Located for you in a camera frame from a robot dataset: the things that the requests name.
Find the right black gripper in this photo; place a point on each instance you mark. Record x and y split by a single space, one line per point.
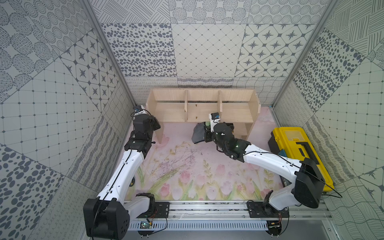
209 132

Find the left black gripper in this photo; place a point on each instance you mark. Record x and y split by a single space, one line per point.
145 121

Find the grey green cleaning cloth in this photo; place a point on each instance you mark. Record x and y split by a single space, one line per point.
202 133

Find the light wooden bookshelf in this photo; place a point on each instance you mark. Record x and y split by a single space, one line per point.
240 107

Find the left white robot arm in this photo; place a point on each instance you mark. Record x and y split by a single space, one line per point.
108 216

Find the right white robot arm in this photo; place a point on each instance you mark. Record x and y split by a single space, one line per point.
306 181

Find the black book on shelf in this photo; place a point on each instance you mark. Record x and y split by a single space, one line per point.
231 125

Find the floral pink table mat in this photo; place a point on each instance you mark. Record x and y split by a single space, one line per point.
178 169

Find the yellow black toolbox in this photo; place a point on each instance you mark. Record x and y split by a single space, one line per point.
294 143

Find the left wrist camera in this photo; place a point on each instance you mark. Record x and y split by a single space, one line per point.
138 110

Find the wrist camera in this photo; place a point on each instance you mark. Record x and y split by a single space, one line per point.
138 110
214 119

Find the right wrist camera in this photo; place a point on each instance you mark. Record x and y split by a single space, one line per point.
214 119

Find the yellow handled scissors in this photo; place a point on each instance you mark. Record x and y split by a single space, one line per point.
132 183

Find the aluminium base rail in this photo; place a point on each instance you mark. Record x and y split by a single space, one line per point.
225 216

